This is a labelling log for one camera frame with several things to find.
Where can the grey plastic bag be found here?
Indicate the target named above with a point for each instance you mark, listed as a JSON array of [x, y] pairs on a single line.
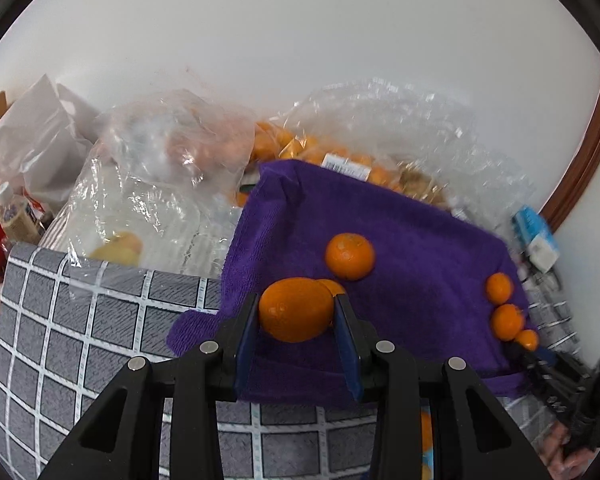
[[35, 135]]

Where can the pile of bagged tangerines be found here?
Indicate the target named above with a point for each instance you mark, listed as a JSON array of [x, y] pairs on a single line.
[[290, 147]]

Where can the brown wooden door frame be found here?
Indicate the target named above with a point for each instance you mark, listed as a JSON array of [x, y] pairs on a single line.
[[585, 155]]

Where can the yellow pear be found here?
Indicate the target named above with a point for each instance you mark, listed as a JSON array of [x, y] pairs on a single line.
[[120, 250]]

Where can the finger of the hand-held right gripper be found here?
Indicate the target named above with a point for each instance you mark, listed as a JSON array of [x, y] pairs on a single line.
[[530, 360]]

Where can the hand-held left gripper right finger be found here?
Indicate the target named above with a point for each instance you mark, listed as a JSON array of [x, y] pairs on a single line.
[[347, 350]]

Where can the oval mandarin orange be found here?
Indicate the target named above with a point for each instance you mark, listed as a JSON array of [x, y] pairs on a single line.
[[295, 316]]

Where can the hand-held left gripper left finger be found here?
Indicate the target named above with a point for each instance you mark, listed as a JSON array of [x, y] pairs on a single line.
[[245, 345]]

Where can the white and blue box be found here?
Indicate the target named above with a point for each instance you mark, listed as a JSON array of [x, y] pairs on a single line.
[[537, 240]]

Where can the purple towel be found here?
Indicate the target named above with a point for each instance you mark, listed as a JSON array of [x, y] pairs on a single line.
[[405, 240]]

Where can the clear plastic bottle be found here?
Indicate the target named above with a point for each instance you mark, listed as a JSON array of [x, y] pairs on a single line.
[[15, 215]]

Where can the person's right hand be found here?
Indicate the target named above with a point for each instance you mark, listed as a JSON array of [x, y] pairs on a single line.
[[555, 452]]

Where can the grey checked blanket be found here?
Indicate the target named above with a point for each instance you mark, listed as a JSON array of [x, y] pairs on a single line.
[[80, 360]]

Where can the large crinkled clear plastic bag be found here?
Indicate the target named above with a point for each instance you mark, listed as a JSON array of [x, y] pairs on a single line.
[[420, 125]]

